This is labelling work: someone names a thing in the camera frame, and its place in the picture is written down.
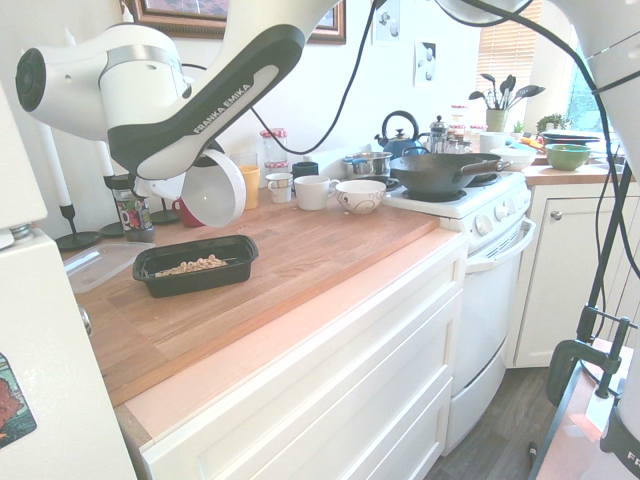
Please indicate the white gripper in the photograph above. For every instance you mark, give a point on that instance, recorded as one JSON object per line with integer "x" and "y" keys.
{"x": 157, "y": 189}

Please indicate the plain white bowl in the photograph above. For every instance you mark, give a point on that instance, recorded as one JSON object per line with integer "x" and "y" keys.
{"x": 215, "y": 195}

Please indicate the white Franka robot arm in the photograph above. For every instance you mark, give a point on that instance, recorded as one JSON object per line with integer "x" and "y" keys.
{"x": 200, "y": 110}

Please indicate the black lidded spice jar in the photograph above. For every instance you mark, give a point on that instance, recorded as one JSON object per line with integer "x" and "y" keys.
{"x": 132, "y": 215}

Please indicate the red cup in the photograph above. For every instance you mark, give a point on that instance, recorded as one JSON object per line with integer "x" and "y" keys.
{"x": 187, "y": 215}

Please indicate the clear drinking glass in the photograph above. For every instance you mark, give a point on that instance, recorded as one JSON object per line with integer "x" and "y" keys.
{"x": 245, "y": 159}

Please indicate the yellow mug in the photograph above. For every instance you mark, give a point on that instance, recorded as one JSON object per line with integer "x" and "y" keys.
{"x": 251, "y": 187}

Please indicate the clear plastic container lid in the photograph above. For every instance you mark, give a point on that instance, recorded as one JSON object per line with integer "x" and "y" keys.
{"x": 95, "y": 267}

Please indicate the short white taper candle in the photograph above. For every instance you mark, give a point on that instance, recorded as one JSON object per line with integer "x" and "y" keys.
{"x": 57, "y": 170}

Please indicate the black plastic food container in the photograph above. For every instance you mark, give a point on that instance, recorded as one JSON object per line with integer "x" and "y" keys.
{"x": 200, "y": 282}

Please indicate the low jar red checkered lid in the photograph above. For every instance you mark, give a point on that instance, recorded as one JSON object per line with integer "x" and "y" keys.
{"x": 276, "y": 166}

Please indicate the small white patterned cup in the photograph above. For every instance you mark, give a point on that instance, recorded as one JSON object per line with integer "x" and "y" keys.
{"x": 279, "y": 189}

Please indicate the tall jar red checkered lid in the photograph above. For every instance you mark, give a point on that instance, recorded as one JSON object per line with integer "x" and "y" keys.
{"x": 273, "y": 145}

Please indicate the dark blue mug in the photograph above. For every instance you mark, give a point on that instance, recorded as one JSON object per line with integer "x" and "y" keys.
{"x": 305, "y": 170}

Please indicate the large white mug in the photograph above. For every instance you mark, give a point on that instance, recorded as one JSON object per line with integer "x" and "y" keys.
{"x": 312, "y": 192}

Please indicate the tall white taper candle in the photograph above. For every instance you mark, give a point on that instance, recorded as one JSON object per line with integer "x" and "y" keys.
{"x": 128, "y": 14}

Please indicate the white bowl swirl pattern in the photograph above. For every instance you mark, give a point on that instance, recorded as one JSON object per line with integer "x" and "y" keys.
{"x": 360, "y": 200}

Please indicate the stainless steel pot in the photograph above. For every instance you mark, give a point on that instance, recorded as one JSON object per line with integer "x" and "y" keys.
{"x": 370, "y": 164}

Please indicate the blue kettle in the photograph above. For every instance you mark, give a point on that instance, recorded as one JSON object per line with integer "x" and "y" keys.
{"x": 400, "y": 142}

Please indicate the white drawer cabinet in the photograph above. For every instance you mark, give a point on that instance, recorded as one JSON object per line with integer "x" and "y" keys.
{"x": 325, "y": 375}

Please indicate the colourful illustrated fridge magnet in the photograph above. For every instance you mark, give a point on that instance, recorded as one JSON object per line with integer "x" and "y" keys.
{"x": 15, "y": 405}

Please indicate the dark wok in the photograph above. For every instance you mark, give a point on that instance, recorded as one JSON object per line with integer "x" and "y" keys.
{"x": 430, "y": 175}

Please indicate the glass french press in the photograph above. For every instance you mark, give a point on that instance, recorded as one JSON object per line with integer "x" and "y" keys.
{"x": 438, "y": 137}

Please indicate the white canister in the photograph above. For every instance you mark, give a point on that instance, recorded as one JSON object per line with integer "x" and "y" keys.
{"x": 492, "y": 141}

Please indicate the pale utensil crock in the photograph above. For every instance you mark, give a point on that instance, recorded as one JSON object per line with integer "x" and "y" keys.
{"x": 497, "y": 121}

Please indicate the white stove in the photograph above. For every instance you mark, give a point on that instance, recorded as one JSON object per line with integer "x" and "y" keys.
{"x": 490, "y": 300}

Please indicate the wide white serving bowl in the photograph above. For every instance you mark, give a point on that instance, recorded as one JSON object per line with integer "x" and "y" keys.
{"x": 512, "y": 159}

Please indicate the potted plant in white pot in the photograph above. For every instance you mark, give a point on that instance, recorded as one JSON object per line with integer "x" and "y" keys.
{"x": 505, "y": 92}

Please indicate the wooden window blind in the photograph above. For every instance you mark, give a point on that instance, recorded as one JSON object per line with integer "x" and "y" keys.
{"x": 510, "y": 50}

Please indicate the small green plant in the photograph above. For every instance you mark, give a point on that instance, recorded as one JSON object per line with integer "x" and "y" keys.
{"x": 552, "y": 122}

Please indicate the blue plate stack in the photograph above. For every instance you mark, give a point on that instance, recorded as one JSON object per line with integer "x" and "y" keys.
{"x": 565, "y": 137}

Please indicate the green mixing bowl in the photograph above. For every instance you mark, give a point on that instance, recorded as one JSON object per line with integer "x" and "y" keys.
{"x": 567, "y": 157}

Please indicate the white cupboard with knob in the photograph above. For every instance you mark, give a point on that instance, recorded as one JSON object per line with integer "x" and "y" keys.
{"x": 560, "y": 280}

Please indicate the dark green c-clamp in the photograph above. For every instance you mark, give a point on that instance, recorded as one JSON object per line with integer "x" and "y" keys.
{"x": 560, "y": 365}

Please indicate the robot mounting table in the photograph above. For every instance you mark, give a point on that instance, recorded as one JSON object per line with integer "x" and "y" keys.
{"x": 570, "y": 440}

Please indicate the framed wall picture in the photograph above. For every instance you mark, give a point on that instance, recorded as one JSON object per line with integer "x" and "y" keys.
{"x": 175, "y": 15}

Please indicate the wall photo print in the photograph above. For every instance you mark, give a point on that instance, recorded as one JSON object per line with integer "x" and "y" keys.
{"x": 425, "y": 62}
{"x": 387, "y": 22}

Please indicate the black camera stand pole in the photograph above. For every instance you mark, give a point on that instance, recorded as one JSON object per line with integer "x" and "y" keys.
{"x": 602, "y": 260}

